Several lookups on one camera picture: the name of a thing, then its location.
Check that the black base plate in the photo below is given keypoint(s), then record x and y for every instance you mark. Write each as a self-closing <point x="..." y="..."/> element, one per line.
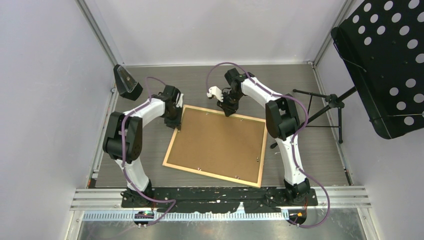
<point x="216" y="200"/>

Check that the black music stand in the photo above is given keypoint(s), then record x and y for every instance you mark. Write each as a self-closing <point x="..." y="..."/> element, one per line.
<point x="382" y="46"/>

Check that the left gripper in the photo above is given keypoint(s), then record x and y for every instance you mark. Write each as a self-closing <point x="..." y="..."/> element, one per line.
<point x="176" y="123"/>

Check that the wooden picture frame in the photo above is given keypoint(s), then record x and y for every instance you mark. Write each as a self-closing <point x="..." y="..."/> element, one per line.
<point x="165" y="159"/>

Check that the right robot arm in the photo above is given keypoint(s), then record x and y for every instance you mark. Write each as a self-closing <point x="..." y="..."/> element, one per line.
<point x="281" y="120"/>

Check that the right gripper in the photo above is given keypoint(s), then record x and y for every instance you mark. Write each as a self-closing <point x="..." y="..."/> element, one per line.
<point x="228" y="110"/>

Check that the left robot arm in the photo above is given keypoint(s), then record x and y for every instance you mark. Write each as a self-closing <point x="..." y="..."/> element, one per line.
<point x="123" y="140"/>

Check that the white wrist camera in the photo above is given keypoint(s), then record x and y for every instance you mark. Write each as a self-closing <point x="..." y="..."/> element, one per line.
<point x="179" y="100"/>
<point x="215" y="92"/>

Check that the brown backing board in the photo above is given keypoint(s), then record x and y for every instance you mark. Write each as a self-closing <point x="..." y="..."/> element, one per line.
<point x="215" y="145"/>

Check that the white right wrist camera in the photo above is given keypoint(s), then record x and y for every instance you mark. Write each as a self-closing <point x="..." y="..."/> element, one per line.
<point x="215" y="92"/>

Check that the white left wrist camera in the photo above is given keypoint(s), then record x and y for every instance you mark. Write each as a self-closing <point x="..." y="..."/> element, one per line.
<point x="179" y="100"/>

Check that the black wedge object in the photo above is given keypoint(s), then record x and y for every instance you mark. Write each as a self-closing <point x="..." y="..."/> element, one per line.
<point x="127" y="87"/>

